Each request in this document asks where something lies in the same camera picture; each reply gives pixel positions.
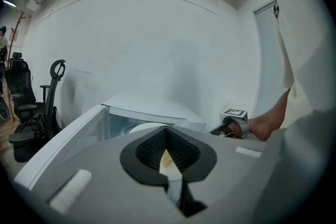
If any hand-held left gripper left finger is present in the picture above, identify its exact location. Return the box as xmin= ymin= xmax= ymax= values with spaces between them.
xmin=33 ymin=125 xmax=184 ymax=220

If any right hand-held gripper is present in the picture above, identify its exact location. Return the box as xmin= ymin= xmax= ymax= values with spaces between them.
xmin=209 ymin=108 xmax=266 ymax=141

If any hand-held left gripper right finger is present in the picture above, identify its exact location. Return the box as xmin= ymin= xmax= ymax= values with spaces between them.
xmin=165 ymin=125 xmax=266 ymax=217

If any white microwave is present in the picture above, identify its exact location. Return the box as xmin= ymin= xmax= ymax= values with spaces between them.
xmin=14 ymin=96 xmax=211 ymax=190

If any person's right forearm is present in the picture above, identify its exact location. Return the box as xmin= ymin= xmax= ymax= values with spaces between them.
xmin=258 ymin=88 xmax=291 ymax=132

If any person's right hand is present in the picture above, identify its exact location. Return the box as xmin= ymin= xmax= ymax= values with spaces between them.
xmin=219 ymin=115 xmax=274 ymax=141

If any black mesh office chair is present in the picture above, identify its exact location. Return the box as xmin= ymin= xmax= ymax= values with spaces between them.
xmin=4 ymin=51 xmax=38 ymax=124

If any person's white shirt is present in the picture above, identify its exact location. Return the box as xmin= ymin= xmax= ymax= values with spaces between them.
xmin=251 ymin=0 xmax=334 ymax=124

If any orange coat stand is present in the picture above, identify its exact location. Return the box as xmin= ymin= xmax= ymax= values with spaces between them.
xmin=7 ymin=12 xmax=27 ymax=124

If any black ring-headrest office chair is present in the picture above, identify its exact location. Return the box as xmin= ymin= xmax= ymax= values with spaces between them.
xmin=9 ymin=59 xmax=67 ymax=163

